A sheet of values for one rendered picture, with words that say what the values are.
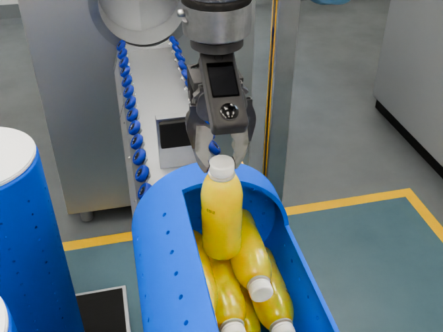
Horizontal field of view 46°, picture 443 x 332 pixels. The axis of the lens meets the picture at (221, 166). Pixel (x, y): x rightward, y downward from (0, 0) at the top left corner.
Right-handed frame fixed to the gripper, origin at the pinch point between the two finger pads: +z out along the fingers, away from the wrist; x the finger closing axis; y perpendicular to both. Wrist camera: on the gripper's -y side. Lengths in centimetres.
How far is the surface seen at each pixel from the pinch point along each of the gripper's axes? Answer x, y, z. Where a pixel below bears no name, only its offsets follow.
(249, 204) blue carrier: -7.4, 9.6, 17.1
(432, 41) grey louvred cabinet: -151, 168, 63
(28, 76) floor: 80, 314, 127
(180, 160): 0, 51, 34
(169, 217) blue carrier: 8.6, -0.3, 8.5
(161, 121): 5, 51, 22
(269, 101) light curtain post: -29, 67, 29
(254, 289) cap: -3.2, -8.8, 18.9
